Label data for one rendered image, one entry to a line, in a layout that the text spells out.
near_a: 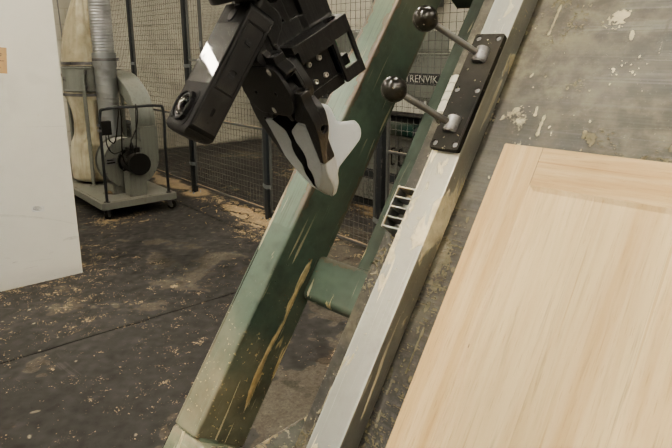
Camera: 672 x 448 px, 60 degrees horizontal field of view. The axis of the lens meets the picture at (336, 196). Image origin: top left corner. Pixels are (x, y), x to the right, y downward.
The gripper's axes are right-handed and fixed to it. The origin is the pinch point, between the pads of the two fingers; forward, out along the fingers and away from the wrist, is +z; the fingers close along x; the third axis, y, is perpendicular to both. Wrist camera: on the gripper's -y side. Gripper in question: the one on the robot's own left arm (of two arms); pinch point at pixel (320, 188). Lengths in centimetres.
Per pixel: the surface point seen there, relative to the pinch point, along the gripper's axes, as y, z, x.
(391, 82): 26.0, 4.6, 16.6
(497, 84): 41.0, 13.4, 11.6
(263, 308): -1.6, 30.8, 32.1
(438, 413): 0.5, 34.9, -1.7
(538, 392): 7.9, 32.5, -11.4
